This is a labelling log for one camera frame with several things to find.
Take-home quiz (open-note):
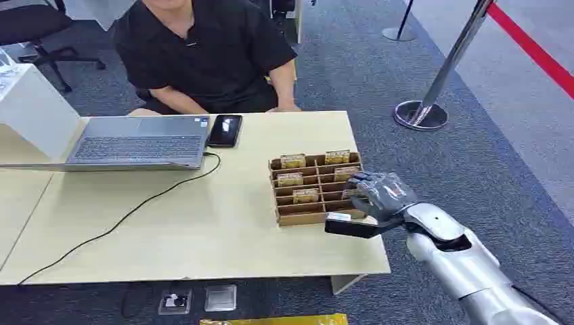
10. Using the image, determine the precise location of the black smartphone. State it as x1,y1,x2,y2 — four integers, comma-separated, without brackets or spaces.
206,114,244,148

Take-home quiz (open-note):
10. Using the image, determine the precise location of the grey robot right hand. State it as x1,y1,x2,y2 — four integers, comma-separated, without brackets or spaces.
347,171,419,223

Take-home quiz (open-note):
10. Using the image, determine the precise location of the gold printed card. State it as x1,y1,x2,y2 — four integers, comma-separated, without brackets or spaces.
292,188,320,204
280,154,307,169
324,150,351,165
334,166,361,183
276,172,305,188

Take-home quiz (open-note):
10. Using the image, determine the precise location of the pale table leg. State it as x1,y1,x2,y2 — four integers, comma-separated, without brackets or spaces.
330,274,368,296

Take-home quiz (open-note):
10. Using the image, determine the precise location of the yellow sheet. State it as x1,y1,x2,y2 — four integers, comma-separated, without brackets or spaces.
200,313,349,325

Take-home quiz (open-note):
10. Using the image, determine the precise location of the red barrier belt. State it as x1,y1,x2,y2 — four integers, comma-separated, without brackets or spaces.
486,2,574,100

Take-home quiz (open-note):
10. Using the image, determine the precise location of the metal floor socket cover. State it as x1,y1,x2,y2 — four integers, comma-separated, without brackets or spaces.
204,284,238,313

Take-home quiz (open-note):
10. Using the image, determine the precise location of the person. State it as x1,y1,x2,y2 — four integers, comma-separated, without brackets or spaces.
110,0,302,117

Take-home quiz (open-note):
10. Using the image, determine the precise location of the dark stanchion post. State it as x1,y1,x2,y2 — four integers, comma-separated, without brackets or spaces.
382,0,418,43

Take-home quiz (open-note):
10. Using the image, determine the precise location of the white box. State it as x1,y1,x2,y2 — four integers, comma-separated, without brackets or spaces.
0,62,82,159

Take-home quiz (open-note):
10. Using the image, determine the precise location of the chrome stanchion post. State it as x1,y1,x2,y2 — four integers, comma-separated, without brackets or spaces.
393,0,496,132

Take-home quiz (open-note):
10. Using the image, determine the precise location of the black office chair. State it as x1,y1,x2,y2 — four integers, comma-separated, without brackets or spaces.
0,0,107,94

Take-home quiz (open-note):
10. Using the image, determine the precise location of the open floor socket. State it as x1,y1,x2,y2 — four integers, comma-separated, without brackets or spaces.
158,288,193,316

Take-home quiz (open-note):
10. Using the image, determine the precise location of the black laptop cable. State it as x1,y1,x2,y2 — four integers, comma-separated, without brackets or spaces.
18,152,223,286

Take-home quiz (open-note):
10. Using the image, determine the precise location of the wooden card box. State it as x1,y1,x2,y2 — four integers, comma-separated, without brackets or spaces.
268,151,368,228

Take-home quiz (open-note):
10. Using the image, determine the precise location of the grey laptop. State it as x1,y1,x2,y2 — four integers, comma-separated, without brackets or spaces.
0,115,211,173

